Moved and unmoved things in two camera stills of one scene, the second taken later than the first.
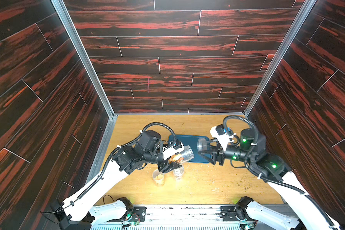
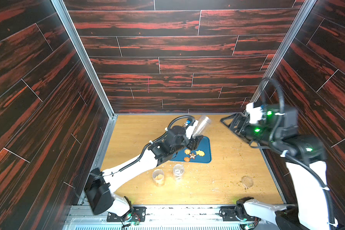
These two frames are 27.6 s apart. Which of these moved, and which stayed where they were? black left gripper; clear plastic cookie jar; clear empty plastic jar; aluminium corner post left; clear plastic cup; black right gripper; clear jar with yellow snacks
Moved: clear plastic cookie jar; black right gripper; black left gripper; clear plastic cup
Stayed: aluminium corner post left; clear empty plastic jar; clear jar with yellow snacks
